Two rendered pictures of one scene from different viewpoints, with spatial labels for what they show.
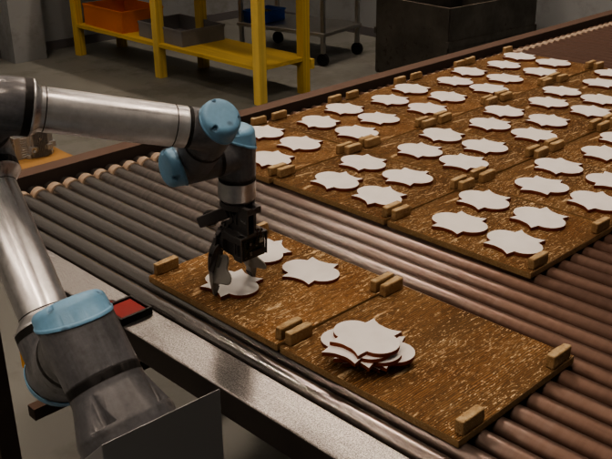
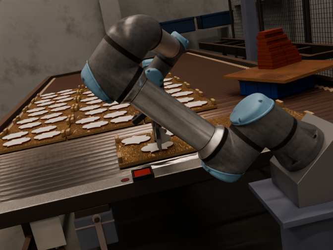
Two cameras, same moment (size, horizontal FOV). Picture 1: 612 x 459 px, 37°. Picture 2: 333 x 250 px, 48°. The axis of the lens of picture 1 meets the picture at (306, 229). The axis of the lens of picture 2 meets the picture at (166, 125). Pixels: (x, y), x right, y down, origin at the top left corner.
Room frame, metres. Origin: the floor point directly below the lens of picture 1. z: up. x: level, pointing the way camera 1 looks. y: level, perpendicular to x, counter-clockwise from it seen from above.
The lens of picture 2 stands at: (0.78, 1.31, 1.44)
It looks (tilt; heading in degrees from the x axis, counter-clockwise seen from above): 16 degrees down; 307
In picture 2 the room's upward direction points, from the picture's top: 10 degrees counter-clockwise
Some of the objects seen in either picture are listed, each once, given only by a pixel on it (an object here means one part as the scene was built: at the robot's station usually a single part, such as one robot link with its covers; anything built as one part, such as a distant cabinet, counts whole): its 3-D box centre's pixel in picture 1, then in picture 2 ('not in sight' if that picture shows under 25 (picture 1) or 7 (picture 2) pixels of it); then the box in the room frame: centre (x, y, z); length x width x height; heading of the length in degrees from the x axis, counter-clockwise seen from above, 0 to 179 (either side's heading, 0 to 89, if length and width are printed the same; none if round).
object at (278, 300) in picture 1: (271, 282); (163, 142); (1.73, 0.07, 0.93); 0.41 x 0.35 x 0.02; 44
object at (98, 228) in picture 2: not in sight; (96, 226); (1.77, 0.51, 0.77); 0.14 x 0.11 x 0.18; 44
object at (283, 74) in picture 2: not in sight; (282, 69); (1.51, -0.89, 1.03); 0.50 x 0.50 x 0.02; 64
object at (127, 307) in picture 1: (126, 311); (142, 174); (1.63, 0.37, 0.92); 0.06 x 0.06 x 0.01; 44
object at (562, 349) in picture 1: (558, 355); (279, 103); (1.39, -0.45, 0.95); 0.06 x 0.02 x 0.03; 135
